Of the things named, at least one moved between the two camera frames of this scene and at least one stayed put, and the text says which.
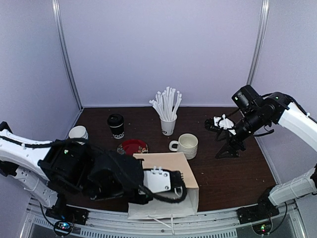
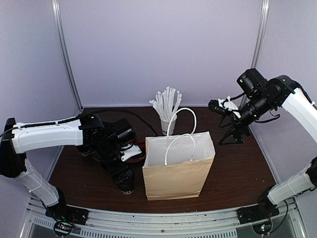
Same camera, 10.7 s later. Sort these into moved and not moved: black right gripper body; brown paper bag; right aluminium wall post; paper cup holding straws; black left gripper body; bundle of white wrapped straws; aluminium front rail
Moved: brown paper bag; black left gripper body; black right gripper body
Not moved: right aluminium wall post; paper cup holding straws; bundle of white wrapped straws; aluminium front rail
